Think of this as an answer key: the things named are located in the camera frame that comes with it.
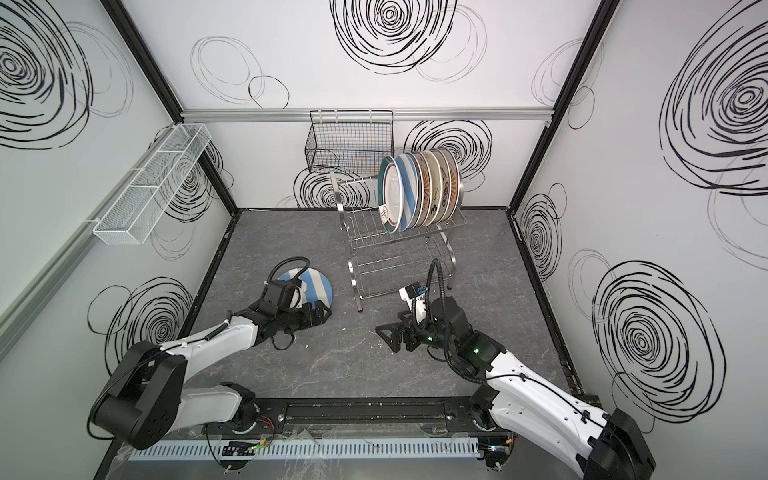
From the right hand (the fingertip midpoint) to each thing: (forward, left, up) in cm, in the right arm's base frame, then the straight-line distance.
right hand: (385, 327), depth 73 cm
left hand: (+9, +19, -13) cm, 25 cm away
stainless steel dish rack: (+28, +2, -11) cm, 30 cm away
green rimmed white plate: (+29, -1, +18) cm, 34 cm away
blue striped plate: (+19, +24, -13) cm, 33 cm away
